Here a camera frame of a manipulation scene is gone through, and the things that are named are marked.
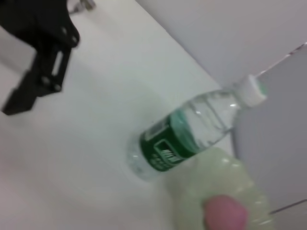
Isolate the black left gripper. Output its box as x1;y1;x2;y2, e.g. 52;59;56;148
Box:
0;0;81;115

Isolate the clear green-label water bottle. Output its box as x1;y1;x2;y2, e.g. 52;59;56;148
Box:
126;74;269;182

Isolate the pale green glass fruit plate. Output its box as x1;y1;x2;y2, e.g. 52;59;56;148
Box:
165;146;276;230

